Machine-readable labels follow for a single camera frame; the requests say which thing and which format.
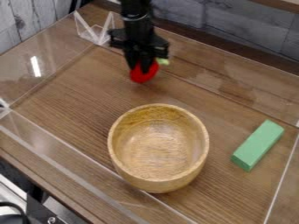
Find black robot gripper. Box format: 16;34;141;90
107;14;169;74

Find red plush strawberry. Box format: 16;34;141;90
129;58;169;83

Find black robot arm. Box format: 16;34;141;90
107;0;169;74

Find wooden bowl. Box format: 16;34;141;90
107;103;211;193

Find green rectangular block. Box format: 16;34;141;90
231;120;286;172

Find black metal stand base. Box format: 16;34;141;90
25;195;67;224

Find clear acrylic corner bracket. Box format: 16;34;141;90
73;11;115;46

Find black cable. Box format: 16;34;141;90
0;200;33;224

